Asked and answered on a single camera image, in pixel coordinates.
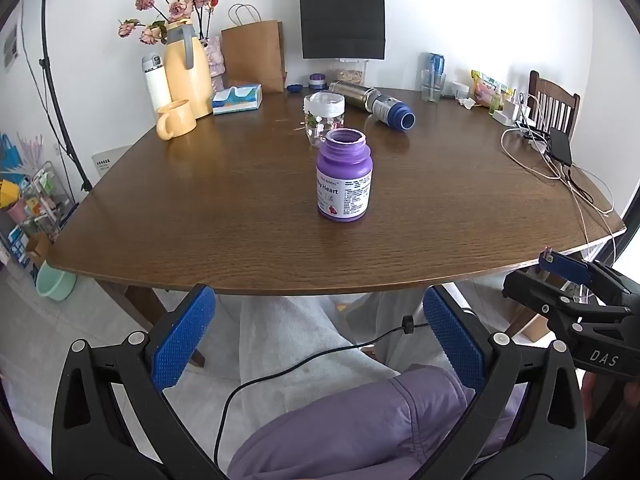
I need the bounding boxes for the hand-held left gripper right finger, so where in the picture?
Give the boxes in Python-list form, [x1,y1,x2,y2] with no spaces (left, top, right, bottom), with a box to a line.
[410,285,588,480]

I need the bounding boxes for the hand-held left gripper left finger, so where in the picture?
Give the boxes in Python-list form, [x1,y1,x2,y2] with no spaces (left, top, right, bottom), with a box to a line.
[51,284,236,480]

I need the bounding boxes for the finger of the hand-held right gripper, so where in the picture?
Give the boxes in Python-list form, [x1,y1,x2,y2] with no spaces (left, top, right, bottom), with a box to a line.
[540,247,640,310]
[502,270,630,332]

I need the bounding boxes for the steel thermos cup blue cap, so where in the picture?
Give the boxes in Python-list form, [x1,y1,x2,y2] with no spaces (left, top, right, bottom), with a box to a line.
[328,80,416,132]

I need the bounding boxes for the person's purple jacket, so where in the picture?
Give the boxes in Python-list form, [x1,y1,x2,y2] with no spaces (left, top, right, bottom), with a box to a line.
[226,364,608,480]

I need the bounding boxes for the black power bank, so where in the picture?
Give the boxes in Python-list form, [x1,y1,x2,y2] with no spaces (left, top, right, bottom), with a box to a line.
[548,127,574,166]

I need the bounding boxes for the green plastic basin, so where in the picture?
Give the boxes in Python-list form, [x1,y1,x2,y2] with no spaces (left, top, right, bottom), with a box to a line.
[36,261,77,302]

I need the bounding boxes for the white power strip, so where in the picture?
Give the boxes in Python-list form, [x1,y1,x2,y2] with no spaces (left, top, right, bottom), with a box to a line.
[492,100,523,128]

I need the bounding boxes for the wooden chair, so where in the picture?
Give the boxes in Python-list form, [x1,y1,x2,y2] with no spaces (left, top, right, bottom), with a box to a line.
[527,70,581,143]

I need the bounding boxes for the cardboard box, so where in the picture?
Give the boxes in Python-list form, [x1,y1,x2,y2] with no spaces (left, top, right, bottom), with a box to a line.
[25,234,53,270]

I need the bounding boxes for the colourful snack packets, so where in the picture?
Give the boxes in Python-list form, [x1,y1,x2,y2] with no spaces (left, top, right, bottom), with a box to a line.
[470,70,515,110]

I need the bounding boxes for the white printed card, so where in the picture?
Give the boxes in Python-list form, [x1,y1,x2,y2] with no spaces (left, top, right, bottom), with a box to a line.
[91,144,132,179]

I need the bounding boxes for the purple plastic bottle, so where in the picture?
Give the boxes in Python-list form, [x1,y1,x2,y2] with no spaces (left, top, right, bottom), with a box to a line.
[315,128,374,222]

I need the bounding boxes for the yellow mug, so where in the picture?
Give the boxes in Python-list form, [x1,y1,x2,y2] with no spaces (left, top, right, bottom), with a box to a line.
[156,99,198,141]

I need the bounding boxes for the clear drinking glass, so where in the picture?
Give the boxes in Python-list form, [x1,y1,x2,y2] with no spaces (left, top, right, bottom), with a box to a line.
[421,69,446,103]

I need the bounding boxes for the blue and white tissue box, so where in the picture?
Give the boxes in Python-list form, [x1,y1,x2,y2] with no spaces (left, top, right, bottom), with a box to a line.
[211,84,263,115]

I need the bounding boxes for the white thermos bottle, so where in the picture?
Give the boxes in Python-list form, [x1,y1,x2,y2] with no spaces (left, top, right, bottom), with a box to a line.
[141,54,172,113]

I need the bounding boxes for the clear jar with white lid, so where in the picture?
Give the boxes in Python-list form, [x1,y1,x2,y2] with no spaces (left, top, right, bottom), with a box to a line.
[303,91,346,149]

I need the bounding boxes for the yellow thermos jug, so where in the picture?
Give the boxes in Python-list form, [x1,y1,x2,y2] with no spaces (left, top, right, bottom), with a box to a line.
[164,20,215,120]

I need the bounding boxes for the black light stand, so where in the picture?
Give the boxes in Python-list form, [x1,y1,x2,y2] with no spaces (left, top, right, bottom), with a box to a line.
[30,0,94,193]

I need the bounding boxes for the pink ruffled vase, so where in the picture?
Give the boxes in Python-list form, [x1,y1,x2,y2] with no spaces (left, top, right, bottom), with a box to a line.
[204,36,227,79]

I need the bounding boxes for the brown paper bag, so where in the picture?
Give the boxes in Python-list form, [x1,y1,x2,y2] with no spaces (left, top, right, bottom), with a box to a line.
[221,4,287,94]

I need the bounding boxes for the clear food container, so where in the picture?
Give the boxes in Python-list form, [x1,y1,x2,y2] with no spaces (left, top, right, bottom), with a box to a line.
[334,58,369,86]

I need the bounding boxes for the dried pink flower bouquet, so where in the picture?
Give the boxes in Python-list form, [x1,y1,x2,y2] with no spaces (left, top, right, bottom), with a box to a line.
[118,0,220,46]

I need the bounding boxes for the black paper bag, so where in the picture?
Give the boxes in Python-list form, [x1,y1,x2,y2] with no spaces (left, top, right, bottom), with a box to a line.
[299,0,386,60]

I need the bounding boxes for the black cable on table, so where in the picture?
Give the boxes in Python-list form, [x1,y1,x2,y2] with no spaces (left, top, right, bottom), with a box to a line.
[515,120,608,217]

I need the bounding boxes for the white cable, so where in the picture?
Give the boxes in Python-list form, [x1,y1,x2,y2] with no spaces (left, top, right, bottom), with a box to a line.
[501,91,619,266]

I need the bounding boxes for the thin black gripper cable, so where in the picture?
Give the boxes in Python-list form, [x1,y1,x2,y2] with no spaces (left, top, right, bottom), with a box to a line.
[214,316,432,468]

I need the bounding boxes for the wire storage rack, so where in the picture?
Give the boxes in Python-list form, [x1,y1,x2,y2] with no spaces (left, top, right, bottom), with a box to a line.
[0,132,76,266]

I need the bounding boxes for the wall notice paper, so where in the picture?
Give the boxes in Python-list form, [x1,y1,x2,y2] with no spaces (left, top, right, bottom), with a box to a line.
[2,15,21,77]

